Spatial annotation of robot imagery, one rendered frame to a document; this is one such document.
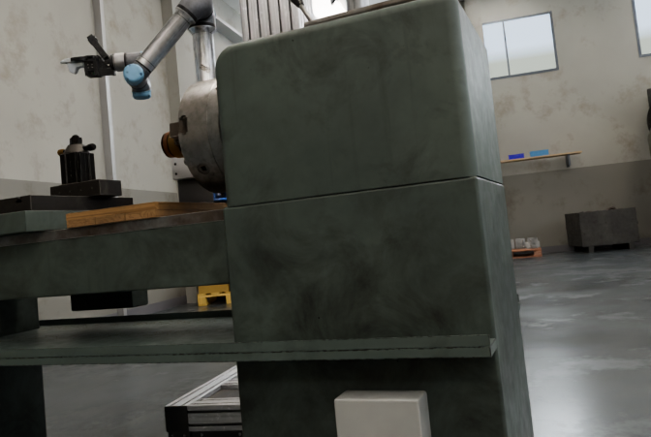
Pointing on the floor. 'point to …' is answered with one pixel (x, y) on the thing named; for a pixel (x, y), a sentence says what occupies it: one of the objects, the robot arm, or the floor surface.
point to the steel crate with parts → (603, 229)
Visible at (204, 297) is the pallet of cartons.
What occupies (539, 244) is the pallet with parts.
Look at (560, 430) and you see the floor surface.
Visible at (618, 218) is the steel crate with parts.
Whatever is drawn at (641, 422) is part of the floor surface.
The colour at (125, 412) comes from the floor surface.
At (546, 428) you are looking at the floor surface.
